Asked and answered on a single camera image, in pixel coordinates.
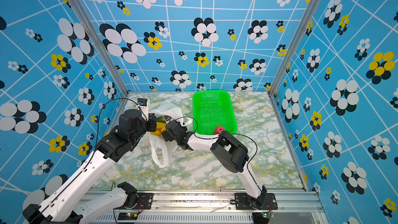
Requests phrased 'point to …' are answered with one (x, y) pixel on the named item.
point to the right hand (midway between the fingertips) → (172, 127)
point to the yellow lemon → (156, 133)
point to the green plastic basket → (211, 109)
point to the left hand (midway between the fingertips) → (154, 113)
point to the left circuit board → (127, 216)
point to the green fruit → (161, 119)
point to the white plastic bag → (160, 146)
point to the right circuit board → (268, 215)
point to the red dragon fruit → (218, 129)
